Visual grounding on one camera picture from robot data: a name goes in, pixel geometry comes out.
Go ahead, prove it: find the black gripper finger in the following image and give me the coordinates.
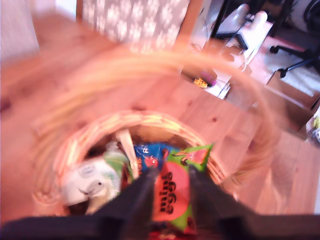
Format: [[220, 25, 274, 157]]
[[94, 166, 159, 222], [188, 166, 258, 226]]

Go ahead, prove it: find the blue green mini eggs bag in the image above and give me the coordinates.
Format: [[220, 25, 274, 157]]
[[133, 142, 215, 235]]

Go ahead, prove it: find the white bunny chocolate bag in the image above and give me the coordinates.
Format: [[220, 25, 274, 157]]
[[59, 142, 133, 213]]

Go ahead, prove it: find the small brown cardboard box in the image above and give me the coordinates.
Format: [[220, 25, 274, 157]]
[[265, 70, 320, 111]]

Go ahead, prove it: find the black office chair base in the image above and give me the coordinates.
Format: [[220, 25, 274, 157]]
[[269, 24, 320, 78]]

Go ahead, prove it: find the chair with paw print cushion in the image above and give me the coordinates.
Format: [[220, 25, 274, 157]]
[[76, 0, 203, 55]]

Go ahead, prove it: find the woven wicker basket with handle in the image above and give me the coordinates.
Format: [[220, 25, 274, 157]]
[[29, 46, 280, 218]]

